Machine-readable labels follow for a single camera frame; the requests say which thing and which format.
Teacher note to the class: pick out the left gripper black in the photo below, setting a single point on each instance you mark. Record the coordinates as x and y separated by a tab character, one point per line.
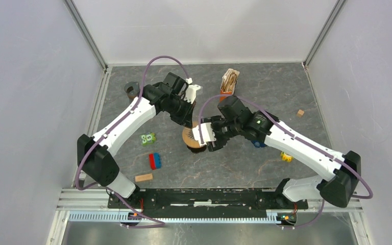
186	119

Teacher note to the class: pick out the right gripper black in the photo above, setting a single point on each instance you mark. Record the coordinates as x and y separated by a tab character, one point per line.
215	145

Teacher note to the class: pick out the light wooden ring holder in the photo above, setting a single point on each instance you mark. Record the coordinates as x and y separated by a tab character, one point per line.
188	136

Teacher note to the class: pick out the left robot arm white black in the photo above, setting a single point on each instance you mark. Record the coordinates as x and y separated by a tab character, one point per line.
96	153

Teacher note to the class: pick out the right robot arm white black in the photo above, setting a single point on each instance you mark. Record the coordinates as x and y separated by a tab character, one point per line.
337	174

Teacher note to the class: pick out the blue ribbed cone dripper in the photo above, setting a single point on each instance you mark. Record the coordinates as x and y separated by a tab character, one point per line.
258	144

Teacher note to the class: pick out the green owl toy block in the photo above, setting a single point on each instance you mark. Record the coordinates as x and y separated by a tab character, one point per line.
148	138

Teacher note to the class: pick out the brown paper filters stack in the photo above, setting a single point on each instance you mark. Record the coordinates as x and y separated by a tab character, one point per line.
229	79

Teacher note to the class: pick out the grey glass carafe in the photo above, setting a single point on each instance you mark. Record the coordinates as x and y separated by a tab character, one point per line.
132	90

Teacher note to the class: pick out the red blue lego brick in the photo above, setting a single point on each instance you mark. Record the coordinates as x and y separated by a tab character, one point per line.
155	161

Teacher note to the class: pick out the yellow owl toy block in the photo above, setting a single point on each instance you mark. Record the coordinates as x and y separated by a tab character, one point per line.
286	157

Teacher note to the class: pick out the long wooden block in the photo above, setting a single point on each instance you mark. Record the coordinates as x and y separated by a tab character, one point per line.
145	177

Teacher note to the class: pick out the small wooden cube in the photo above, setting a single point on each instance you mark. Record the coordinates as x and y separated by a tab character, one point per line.
300	113

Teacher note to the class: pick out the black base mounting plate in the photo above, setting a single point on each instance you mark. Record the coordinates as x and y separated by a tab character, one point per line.
211	202

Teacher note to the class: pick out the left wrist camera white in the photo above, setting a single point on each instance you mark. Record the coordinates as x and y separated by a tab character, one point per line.
192	91

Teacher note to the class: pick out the aluminium frame rail front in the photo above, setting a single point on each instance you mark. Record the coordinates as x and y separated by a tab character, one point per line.
98	205

